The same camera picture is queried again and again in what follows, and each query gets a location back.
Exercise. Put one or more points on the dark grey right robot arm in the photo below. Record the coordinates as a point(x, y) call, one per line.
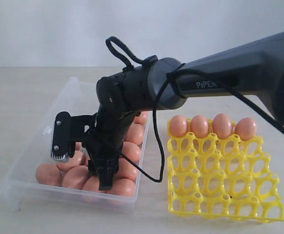
point(253, 73)

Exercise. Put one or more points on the clear plastic bin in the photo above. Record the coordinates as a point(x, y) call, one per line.
point(20, 182)

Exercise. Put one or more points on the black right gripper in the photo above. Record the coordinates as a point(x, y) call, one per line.
point(107, 133)

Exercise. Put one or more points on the brown egg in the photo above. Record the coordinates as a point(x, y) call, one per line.
point(92, 184)
point(222, 126)
point(76, 177)
point(48, 174)
point(126, 170)
point(78, 159)
point(131, 150)
point(123, 187)
point(142, 118)
point(178, 126)
point(246, 128)
point(135, 134)
point(199, 126)

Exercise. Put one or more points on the yellow plastic egg tray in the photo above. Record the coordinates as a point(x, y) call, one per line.
point(216, 178)

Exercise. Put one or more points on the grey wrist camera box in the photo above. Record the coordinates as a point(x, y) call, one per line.
point(68, 130)

